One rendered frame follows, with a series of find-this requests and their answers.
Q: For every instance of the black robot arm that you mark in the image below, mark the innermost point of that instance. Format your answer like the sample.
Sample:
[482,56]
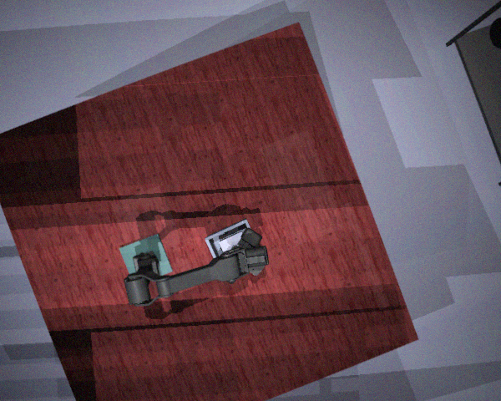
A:
[229,266]

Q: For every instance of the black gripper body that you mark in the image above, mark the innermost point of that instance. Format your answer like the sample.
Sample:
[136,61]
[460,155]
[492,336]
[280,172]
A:
[249,238]

